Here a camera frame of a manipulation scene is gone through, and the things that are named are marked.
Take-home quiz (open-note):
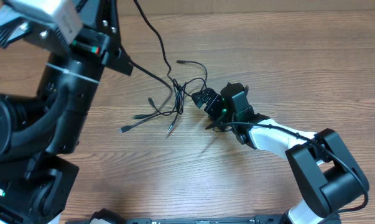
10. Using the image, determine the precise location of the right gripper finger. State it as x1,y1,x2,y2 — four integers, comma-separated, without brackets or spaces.
191,90,210,109
202,88,220,105

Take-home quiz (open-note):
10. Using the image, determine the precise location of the black USB-C cable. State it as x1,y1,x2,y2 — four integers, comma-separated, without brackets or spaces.
118,0,208,134

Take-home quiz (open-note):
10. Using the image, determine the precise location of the black USB-A cable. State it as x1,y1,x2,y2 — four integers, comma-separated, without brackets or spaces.
118,77,208,134

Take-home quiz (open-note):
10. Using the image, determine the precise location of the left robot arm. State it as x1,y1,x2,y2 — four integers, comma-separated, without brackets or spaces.
0,0,132,223

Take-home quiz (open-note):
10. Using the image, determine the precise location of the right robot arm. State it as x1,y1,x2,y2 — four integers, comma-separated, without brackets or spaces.
191,83,369,223

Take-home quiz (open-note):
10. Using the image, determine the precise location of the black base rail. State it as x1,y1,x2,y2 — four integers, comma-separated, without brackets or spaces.
66,208,292,224

